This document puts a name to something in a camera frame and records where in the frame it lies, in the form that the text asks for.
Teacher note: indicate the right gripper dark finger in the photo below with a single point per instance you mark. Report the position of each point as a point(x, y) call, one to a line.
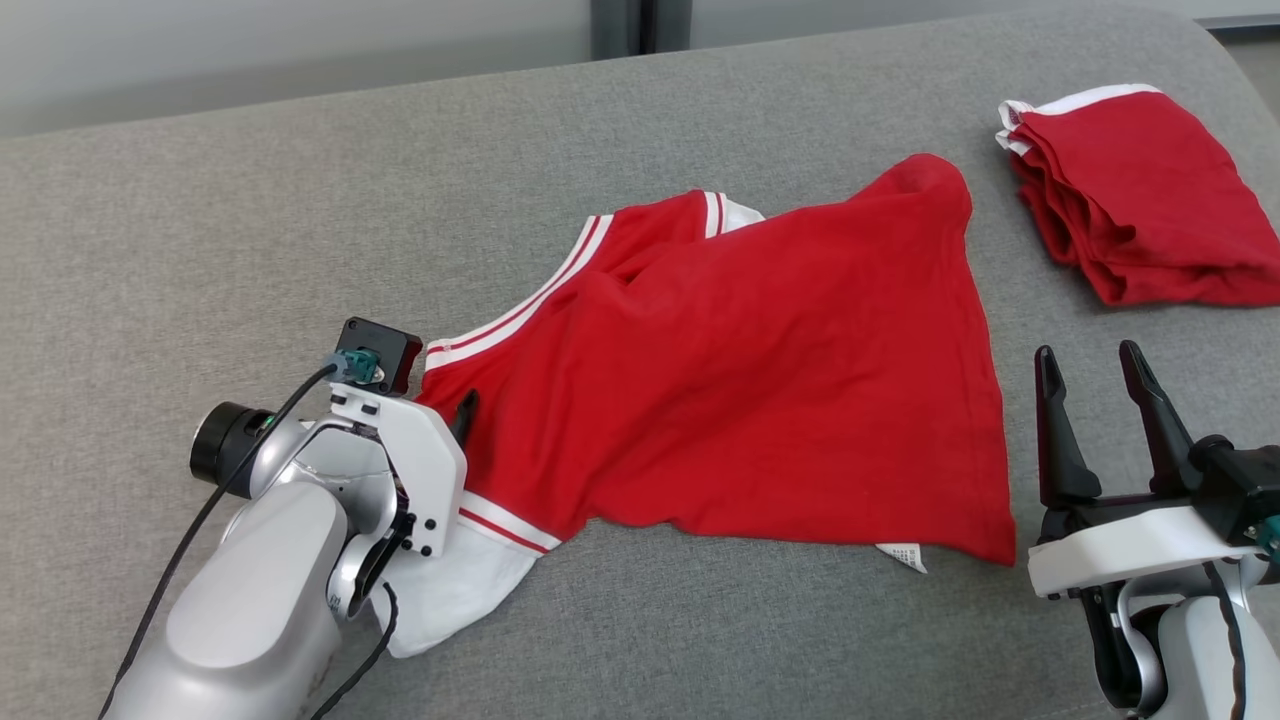
point(1160, 430)
point(1060, 450)

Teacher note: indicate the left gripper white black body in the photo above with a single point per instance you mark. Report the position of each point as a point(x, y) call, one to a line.
point(425, 470)

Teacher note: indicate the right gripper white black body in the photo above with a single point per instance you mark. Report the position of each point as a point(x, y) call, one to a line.
point(1120, 555)

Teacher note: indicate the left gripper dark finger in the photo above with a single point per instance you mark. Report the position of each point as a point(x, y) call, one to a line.
point(465, 415)

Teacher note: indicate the red garment with white hem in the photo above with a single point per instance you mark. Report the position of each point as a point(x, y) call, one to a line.
point(1150, 190)

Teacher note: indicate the red garment with white sleeves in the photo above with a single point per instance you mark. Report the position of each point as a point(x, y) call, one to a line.
point(750, 380)

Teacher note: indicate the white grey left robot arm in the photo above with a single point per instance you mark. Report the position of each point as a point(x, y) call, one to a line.
point(260, 600)

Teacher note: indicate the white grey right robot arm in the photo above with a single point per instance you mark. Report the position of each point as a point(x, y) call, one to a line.
point(1190, 650)

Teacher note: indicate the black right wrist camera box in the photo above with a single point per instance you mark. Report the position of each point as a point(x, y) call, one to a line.
point(1240, 490)

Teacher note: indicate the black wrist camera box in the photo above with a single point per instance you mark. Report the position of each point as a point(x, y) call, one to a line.
point(385, 345)
point(1240, 490)

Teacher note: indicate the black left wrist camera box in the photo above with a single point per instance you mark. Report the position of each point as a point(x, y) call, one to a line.
point(385, 345)

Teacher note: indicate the teal left wrist camera plug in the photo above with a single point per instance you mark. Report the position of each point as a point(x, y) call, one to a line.
point(360, 368)

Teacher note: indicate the teal wrist camera plug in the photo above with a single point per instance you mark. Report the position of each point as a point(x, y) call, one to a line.
point(360, 368)
point(1272, 538)

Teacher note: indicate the teal right wrist camera plug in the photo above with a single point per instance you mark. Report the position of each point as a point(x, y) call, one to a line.
point(1272, 538)

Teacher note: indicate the grey cylindrical post bumper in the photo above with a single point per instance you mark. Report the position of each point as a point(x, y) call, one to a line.
point(673, 20)
point(615, 25)

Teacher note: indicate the dark grey vertical post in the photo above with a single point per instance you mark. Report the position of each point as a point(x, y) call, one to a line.
point(647, 20)

